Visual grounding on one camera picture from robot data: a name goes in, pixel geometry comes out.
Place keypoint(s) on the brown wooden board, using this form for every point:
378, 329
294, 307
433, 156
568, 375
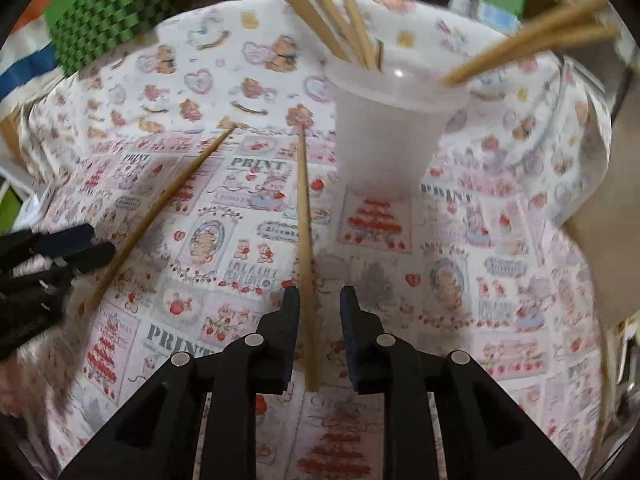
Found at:
610, 235

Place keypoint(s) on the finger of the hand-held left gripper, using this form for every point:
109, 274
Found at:
55, 240
85, 260

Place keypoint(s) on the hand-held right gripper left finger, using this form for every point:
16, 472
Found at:
285, 340

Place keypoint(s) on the striped fabric backdrop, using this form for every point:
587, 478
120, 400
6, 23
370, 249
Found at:
25, 65

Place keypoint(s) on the translucent plastic cup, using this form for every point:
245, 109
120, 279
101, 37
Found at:
385, 135

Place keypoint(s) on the pink strawberry print cloth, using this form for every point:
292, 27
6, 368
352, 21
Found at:
450, 310

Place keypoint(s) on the green checkered box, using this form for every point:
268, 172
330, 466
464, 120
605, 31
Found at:
100, 15

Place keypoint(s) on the white bear print cloth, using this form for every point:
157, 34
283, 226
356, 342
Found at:
175, 60

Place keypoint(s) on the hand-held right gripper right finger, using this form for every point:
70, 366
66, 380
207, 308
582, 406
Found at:
355, 340

